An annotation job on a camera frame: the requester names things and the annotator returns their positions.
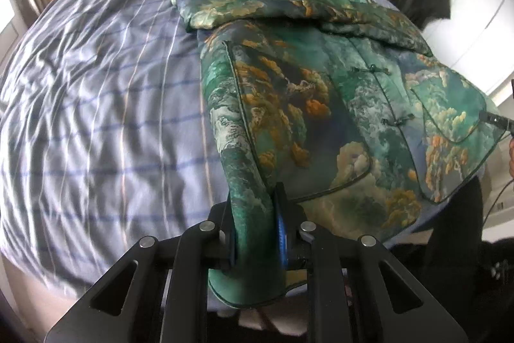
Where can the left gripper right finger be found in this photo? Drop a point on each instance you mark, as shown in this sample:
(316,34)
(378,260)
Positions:
(358,291)

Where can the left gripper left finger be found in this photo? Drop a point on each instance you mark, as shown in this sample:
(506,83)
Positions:
(157,291)

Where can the green patterned silk jacket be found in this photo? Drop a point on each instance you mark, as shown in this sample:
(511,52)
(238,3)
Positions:
(343,103)

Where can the person right hand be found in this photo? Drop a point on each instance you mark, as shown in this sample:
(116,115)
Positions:
(511,157)

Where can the blue plaid bed duvet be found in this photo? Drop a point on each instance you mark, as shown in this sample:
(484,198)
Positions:
(105,138)

